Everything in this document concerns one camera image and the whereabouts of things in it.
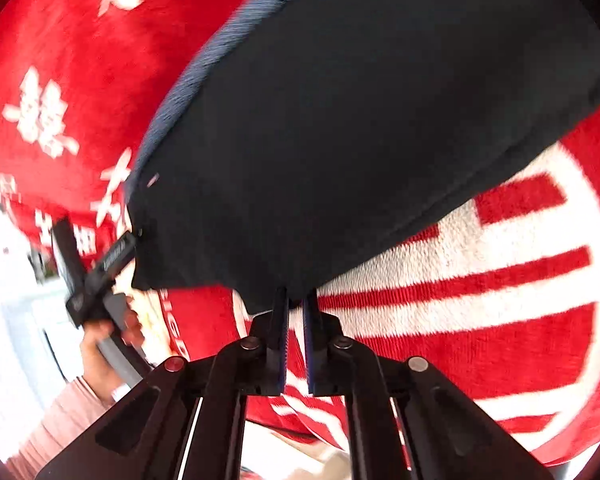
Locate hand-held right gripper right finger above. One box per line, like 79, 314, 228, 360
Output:
302, 287, 556, 480

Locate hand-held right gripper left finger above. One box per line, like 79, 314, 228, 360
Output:
35, 287, 291, 480

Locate black pants with blue waistband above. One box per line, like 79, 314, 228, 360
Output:
130, 0, 600, 311

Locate person's left forearm pink sleeve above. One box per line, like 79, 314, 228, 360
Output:
5, 376, 118, 478

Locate person's left hand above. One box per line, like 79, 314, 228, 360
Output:
79, 300, 146, 402

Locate red printed blanket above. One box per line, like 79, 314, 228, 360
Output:
0, 0, 600, 466

